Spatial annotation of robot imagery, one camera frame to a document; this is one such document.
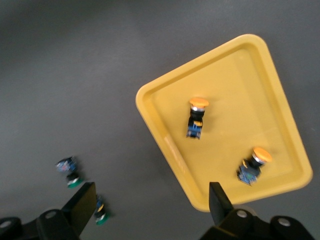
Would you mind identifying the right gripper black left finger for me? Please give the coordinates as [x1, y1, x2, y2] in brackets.
[36, 181, 98, 240]

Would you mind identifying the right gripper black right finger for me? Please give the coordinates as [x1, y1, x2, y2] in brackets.
[199, 181, 272, 240]

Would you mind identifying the yellow button with green-dot block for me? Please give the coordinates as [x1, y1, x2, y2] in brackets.
[236, 146, 273, 187]

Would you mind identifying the yellow button with yellow-tab block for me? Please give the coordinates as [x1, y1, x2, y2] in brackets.
[185, 97, 210, 140]

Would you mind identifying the green button with yellow-tab block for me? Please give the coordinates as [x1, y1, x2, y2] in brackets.
[93, 194, 111, 226]

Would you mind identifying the green button with red-dot block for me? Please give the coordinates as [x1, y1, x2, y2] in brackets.
[55, 156, 85, 189]

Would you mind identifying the yellow plastic tray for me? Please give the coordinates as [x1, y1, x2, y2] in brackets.
[135, 34, 314, 213]

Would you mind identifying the dark grey table mat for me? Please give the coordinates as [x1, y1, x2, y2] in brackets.
[0, 0, 320, 240]

